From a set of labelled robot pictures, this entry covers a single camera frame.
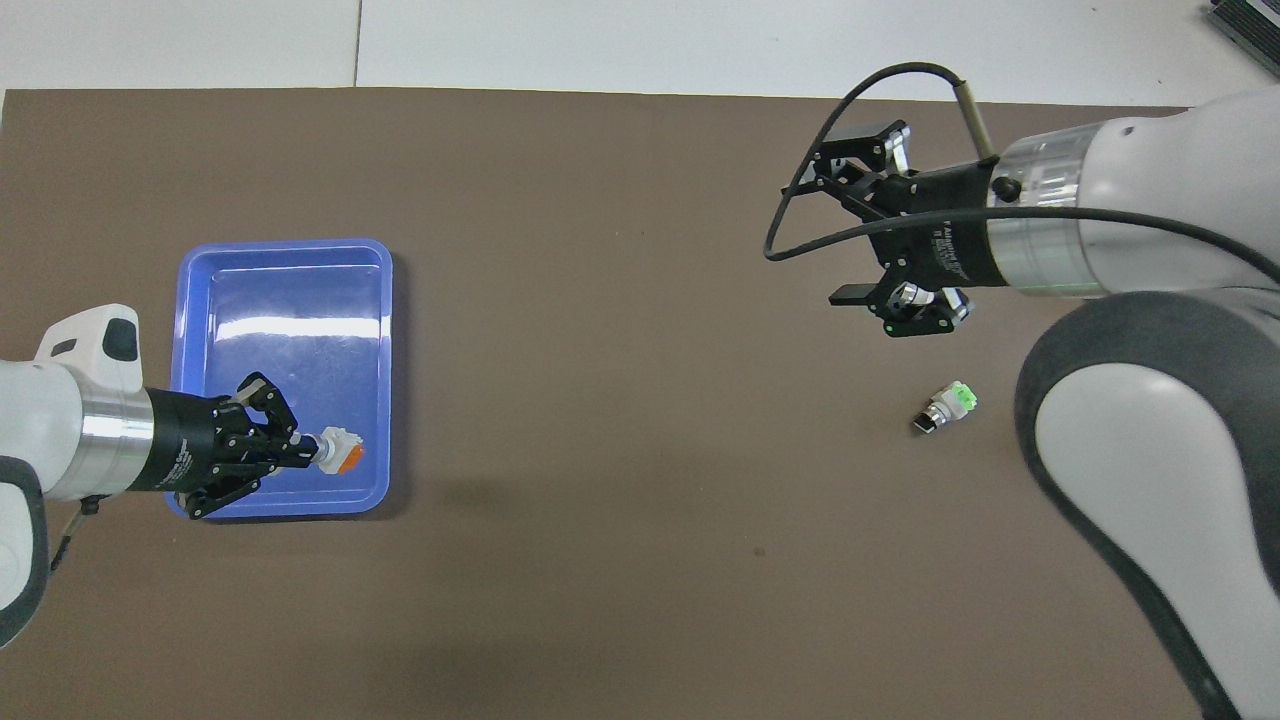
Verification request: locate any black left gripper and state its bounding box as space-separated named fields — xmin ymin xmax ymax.
xmin=148 ymin=372 xmax=321 ymax=521

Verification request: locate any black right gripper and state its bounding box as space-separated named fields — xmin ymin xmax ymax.
xmin=815 ymin=120 xmax=1006 ymax=338

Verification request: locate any orange and white switch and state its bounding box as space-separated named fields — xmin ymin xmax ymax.
xmin=315 ymin=427 xmax=367 ymax=477

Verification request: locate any blue plastic tray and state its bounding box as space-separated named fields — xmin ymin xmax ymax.
xmin=163 ymin=238 xmax=394 ymax=520

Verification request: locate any brown table mat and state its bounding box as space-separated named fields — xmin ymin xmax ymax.
xmin=0 ymin=88 xmax=1216 ymax=720

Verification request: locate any black ribbed device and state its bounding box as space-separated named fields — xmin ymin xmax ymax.
xmin=1205 ymin=0 xmax=1280 ymax=53

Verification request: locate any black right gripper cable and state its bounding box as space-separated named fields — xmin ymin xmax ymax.
xmin=763 ymin=62 xmax=1280 ymax=283

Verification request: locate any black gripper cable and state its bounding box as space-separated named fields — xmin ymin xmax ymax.
xmin=50 ymin=495 xmax=103 ymax=577
xmin=763 ymin=62 xmax=1280 ymax=283

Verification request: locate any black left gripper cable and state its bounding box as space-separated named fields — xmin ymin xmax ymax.
xmin=50 ymin=495 xmax=103 ymax=577

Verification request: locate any green and white switch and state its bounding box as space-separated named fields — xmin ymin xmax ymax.
xmin=911 ymin=380 xmax=979 ymax=437

